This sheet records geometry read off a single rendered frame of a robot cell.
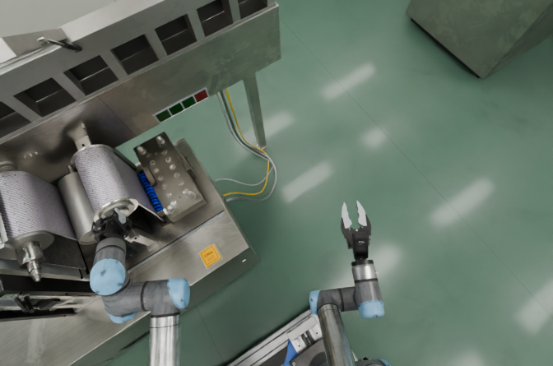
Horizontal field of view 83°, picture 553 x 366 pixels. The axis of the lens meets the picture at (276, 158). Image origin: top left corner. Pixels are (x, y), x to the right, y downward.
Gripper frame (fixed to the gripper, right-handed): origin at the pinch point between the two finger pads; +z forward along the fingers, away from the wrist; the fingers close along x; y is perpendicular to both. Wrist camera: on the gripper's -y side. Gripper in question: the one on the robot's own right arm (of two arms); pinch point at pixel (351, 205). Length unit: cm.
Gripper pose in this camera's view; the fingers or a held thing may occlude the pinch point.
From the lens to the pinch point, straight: 114.0
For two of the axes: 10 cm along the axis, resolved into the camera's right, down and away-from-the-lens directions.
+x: 9.8, -1.6, -1.2
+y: 1.8, 3.9, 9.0
